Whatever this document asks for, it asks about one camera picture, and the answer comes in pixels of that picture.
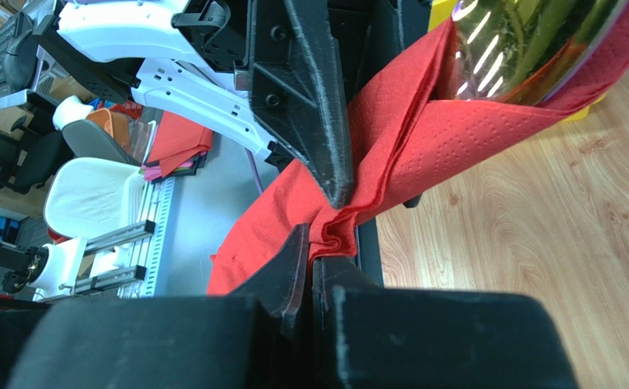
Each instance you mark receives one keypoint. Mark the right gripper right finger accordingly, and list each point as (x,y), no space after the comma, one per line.
(373,337)

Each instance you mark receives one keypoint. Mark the white office chair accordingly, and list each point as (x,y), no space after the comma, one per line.
(101,188)

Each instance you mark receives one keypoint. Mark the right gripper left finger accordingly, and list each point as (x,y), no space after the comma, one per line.
(165,342)

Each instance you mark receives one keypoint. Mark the red paper napkin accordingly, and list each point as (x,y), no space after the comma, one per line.
(403,144)

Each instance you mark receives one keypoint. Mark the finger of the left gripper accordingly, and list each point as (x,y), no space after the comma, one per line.
(297,90)

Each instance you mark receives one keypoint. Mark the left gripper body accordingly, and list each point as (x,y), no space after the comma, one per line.
(369,34)

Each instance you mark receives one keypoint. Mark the gold spoon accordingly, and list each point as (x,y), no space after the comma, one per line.
(521,52)

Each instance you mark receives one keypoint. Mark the stack of red napkins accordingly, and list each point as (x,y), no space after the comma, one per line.
(176,142)

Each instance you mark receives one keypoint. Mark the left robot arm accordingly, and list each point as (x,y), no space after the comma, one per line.
(130,51)

